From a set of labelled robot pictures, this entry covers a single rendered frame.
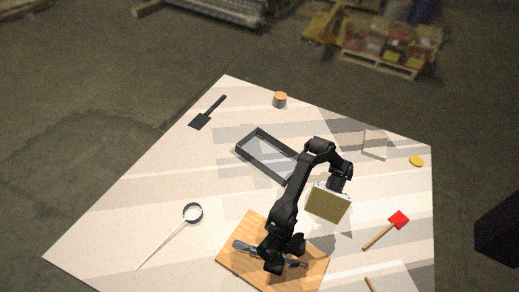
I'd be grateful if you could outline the yellow flat disc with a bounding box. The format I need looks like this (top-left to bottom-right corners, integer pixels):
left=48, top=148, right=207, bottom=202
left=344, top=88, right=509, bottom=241
left=409, top=155, right=424, bottom=167

